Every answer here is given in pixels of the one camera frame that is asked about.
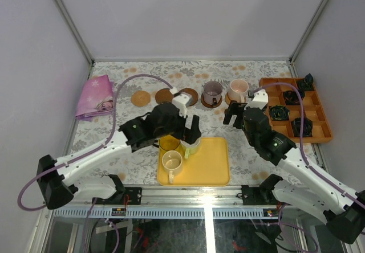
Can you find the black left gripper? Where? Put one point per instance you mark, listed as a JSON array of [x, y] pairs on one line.
[[186, 128]]

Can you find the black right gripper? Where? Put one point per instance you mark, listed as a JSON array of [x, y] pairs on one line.
[[234, 108]]

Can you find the woven rattan coaster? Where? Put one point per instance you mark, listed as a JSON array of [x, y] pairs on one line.
[[141, 98], [228, 99]]

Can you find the white mug green handle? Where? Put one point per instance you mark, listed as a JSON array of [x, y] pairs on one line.
[[190, 149]]

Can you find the pink ceramic mug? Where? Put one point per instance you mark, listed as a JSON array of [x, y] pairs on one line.
[[238, 90]]

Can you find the yellow glass mug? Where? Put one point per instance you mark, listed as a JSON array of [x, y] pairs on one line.
[[166, 143]]

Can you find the purple mug black handle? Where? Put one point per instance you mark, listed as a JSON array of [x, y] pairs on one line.
[[212, 89]]

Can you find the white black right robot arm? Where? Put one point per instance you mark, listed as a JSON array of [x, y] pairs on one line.
[[345, 225]]

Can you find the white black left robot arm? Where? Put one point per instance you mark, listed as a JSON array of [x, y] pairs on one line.
[[63, 180]]

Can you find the brown wooden coaster right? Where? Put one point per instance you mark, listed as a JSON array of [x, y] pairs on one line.
[[213, 102]]

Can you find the brown wooden coaster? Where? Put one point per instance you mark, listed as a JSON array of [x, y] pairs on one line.
[[213, 102], [163, 96], [193, 95]]

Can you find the brown wooden coaster middle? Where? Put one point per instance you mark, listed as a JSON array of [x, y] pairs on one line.
[[193, 95]]

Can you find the brown wooden coaster left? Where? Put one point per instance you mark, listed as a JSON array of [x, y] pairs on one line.
[[163, 96]]

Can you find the cream ceramic mug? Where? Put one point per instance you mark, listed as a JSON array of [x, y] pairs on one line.
[[172, 162]]

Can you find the yellow plastic tray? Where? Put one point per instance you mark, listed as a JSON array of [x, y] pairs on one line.
[[208, 167]]

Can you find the rolled tie with yellow pattern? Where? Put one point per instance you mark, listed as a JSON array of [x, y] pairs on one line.
[[279, 113]]

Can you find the rolled tie with orange pattern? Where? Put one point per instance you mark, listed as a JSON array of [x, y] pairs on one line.
[[291, 98]]

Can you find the orange wooden divided organizer box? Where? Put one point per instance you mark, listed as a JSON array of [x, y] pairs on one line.
[[316, 129]]

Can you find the floral patterned tablecloth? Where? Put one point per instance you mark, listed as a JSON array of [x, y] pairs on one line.
[[246, 166]]

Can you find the rolled dark speckled tie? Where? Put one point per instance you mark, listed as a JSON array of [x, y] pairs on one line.
[[306, 125]]

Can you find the rolled dark green tie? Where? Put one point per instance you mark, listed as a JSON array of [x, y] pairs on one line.
[[306, 83]]

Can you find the pink folded cloth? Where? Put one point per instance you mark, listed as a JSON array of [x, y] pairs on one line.
[[96, 98]]

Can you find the aluminium front frame rail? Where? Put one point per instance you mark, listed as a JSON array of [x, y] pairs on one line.
[[196, 197]]

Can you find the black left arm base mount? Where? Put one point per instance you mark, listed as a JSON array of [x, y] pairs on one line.
[[130, 196]]

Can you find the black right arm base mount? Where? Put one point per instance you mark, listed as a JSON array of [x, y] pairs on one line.
[[258, 195]]

